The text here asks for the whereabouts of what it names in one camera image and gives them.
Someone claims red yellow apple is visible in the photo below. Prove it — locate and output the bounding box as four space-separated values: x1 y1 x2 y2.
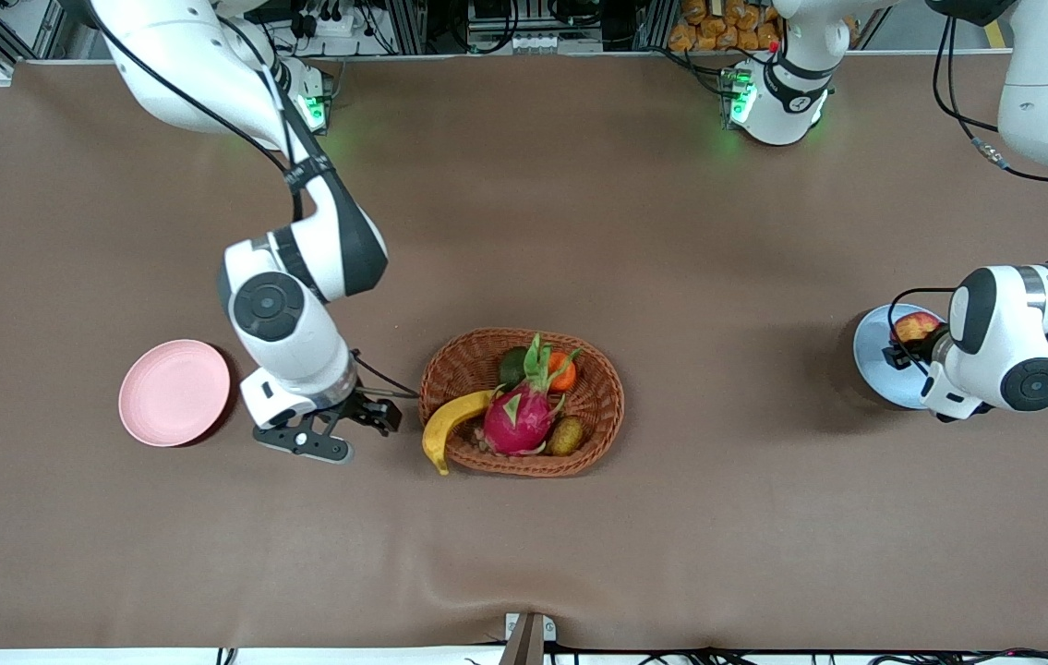
893 311 943 345

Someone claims yellow banana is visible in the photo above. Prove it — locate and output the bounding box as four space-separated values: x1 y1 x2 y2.
422 389 499 477

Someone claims blue round plate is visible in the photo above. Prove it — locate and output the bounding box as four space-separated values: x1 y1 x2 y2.
852 303 949 410

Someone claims brown wicker basket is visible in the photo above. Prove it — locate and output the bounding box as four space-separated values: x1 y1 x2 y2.
419 328 625 478

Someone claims dark green avocado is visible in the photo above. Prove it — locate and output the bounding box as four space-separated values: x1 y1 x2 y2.
497 346 530 391

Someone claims pink dragon fruit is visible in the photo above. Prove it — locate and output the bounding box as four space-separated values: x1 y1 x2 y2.
482 332 584 458

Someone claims pink round plate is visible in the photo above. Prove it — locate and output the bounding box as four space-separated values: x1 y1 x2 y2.
118 339 232 449

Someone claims brown kiwi fruit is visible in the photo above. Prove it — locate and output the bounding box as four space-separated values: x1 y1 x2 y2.
548 417 587 459

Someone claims brown table cloth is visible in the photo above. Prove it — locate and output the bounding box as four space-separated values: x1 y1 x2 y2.
0 51 1048 652

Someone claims orange packaged goods pile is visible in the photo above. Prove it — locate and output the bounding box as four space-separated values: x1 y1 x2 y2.
669 0 788 53

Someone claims white power strip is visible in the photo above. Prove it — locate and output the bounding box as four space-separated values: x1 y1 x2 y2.
288 0 367 40

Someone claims white terminal block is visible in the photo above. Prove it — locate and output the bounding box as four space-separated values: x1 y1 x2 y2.
510 30 603 54

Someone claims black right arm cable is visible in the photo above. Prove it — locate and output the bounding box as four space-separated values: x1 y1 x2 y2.
90 9 420 398

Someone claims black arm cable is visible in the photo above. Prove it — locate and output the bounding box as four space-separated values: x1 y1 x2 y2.
90 9 420 398
886 14 1048 347

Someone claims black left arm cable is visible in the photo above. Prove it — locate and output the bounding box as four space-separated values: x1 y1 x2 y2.
886 14 1048 347

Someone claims grey metal camera post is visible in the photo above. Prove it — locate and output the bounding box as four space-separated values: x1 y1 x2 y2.
498 611 558 665

